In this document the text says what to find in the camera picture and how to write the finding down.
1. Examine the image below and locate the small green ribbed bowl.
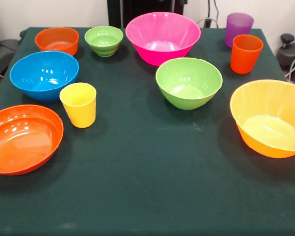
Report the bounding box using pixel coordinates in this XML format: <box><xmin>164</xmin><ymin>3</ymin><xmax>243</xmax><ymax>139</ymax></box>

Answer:
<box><xmin>84</xmin><ymin>25</ymin><xmax>124</xmax><ymax>58</ymax></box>

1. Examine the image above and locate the small orange bowl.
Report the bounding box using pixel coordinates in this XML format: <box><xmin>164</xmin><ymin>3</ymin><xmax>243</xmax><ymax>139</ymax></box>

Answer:
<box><xmin>35</xmin><ymin>27</ymin><xmax>80</xmax><ymax>57</ymax></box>

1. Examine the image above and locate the dark green tablecloth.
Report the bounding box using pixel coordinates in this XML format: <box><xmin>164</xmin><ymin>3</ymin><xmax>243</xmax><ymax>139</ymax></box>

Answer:
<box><xmin>0</xmin><ymin>26</ymin><xmax>295</xmax><ymax>236</ymax></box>

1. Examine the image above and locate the large green bowl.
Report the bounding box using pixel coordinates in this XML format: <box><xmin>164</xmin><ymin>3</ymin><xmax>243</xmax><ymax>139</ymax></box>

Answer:
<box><xmin>155</xmin><ymin>57</ymin><xmax>223</xmax><ymax>111</ymax></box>

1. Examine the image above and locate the yellow cup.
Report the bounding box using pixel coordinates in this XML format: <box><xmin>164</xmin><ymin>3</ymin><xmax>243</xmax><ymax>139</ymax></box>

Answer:
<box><xmin>59</xmin><ymin>82</ymin><xmax>97</xmax><ymax>129</ymax></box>

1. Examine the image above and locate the large pink bowl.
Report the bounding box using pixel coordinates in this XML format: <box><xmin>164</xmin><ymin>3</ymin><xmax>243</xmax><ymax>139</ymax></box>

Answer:
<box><xmin>125</xmin><ymin>11</ymin><xmax>202</xmax><ymax>67</ymax></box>

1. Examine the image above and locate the blue bowl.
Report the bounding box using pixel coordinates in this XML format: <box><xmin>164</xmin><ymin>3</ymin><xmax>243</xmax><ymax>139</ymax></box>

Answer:
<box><xmin>9</xmin><ymin>51</ymin><xmax>80</xmax><ymax>104</ymax></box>

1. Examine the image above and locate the large yellow-orange bowl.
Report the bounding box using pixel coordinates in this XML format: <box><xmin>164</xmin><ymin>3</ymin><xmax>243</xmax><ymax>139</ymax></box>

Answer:
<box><xmin>230</xmin><ymin>79</ymin><xmax>295</xmax><ymax>159</ymax></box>

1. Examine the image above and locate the orange cup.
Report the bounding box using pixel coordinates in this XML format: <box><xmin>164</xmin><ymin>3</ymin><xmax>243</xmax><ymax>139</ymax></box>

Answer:
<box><xmin>230</xmin><ymin>34</ymin><xmax>264</xmax><ymax>75</ymax></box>

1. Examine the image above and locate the wide shallow orange bowl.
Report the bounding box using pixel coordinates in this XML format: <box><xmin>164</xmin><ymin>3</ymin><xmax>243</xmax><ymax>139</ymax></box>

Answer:
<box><xmin>0</xmin><ymin>104</ymin><xmax>64</xmax><ymax>176</ymax></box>

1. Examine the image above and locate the purple cup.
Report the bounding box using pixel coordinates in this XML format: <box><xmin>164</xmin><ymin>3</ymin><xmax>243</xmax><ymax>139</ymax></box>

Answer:
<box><xmin>224</xmin><ymin>13</ymin><xmax>255</xmax><ymax>48</ymax></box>

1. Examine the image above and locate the black rounded base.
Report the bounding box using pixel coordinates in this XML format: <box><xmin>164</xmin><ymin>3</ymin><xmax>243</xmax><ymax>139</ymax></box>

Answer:
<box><xmin>276</xmin><ymin>41</ymin><xmax>295</xmax><ymax>82</ymax></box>

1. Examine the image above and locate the dark grey chair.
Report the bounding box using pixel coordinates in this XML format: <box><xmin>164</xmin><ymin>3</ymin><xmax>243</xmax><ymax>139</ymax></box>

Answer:
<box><xmin>0</xmin><ymin>38</ymin><xmax>21</xmax><ymax>77</ymax></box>

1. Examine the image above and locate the black clamp knob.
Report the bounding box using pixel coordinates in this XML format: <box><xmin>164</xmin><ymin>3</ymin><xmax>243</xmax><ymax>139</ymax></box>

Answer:
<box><xmin>280</xmin><ymin>33</ymin><xmax>295</xmax><ymax>50</ymax></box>

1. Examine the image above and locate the black hanging cable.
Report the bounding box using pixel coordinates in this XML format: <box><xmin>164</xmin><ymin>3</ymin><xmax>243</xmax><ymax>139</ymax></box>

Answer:
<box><xmin>212</xmin><ymin>0</ymin><xmax>221</xmax><ymax>28</ymax></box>

